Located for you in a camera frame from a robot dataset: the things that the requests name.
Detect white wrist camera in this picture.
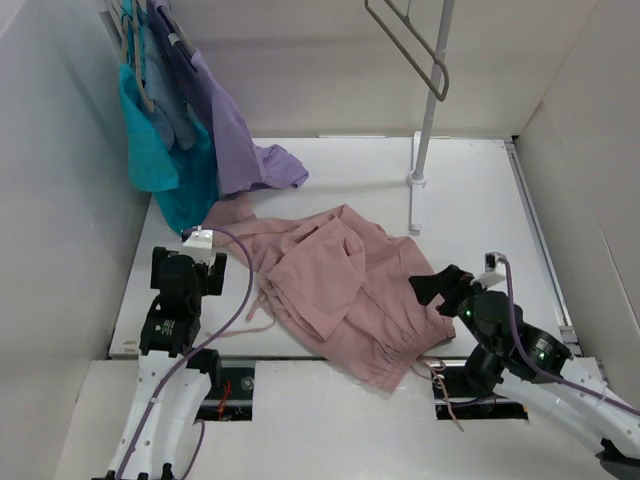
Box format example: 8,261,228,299
181,226,213,252
473,252,506,289

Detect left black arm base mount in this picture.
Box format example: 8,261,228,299
163,363,255,422

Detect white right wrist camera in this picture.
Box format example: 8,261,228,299
473,252,506,289

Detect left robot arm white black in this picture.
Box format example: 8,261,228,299
105,247,227,479

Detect lilac hanging garment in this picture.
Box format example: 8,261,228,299
146,1,309,196

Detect white rack pole with base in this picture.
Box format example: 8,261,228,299
407,0,455,235

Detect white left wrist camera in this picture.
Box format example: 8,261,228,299
181,226,213,252

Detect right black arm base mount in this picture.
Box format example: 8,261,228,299
432,366,529,421

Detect teal hanging garment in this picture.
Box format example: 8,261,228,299
117,0,221,237

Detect purple cable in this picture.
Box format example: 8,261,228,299
499,254,640,419
114,225,256,480

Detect pink trousers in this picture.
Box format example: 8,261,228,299
202,195,456,393

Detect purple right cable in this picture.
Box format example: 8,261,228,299
499,254,640,419

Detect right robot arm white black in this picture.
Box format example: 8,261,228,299
409,259,639,479

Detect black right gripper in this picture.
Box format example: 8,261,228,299
408,263,496,352

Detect blue grey hanging garment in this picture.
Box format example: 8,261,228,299
142,25,196,151

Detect white left rack pole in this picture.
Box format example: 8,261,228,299
96,0,129,64

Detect grey empty hanger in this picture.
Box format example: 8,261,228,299
363,0,450,103

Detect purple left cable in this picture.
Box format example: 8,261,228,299
114,225,256,480

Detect grey hanger with clothes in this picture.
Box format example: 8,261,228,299
105,1,155,113

